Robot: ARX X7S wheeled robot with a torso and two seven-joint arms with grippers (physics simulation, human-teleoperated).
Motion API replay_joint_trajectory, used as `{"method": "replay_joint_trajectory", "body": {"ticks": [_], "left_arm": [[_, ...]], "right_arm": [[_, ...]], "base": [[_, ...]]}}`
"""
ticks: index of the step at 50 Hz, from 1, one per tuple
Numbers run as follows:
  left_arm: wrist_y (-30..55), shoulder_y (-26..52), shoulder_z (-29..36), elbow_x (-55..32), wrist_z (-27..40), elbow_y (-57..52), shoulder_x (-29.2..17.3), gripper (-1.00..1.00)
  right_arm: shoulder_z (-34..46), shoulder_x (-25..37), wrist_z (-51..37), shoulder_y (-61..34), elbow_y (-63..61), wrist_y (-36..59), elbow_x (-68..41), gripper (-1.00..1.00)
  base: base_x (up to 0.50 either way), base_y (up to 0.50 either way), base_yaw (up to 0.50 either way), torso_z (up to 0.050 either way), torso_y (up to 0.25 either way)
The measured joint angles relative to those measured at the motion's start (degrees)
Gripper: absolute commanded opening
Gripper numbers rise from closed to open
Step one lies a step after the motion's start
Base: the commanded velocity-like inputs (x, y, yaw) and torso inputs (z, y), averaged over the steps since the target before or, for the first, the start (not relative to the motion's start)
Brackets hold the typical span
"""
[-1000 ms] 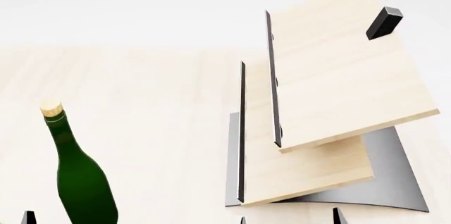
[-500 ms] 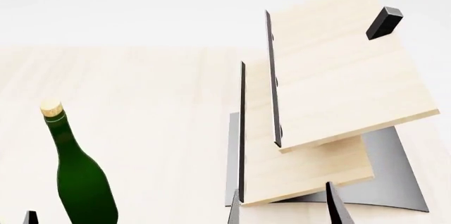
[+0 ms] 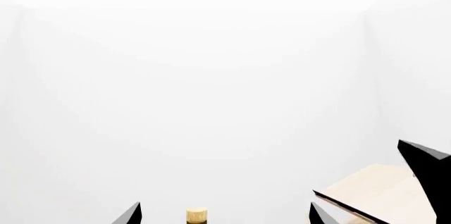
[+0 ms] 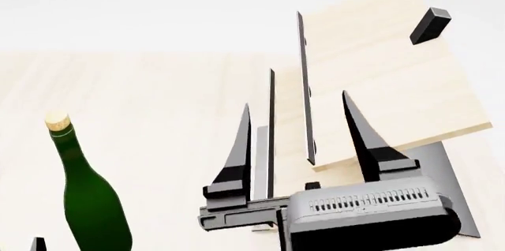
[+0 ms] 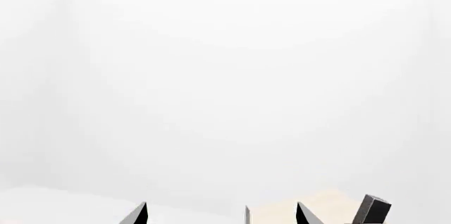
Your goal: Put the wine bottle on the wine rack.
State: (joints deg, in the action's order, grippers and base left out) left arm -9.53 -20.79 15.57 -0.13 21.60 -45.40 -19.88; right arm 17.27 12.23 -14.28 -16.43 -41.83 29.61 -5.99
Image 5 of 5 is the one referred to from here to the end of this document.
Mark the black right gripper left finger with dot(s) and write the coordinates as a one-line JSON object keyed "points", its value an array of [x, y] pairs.
{"points": [[138, 215]]}

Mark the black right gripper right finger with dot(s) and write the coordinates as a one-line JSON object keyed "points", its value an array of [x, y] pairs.
{"points": [[305, 216]]}

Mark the black square wine rack post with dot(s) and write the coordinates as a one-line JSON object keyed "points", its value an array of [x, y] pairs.
{"points": [[373, 209]]}

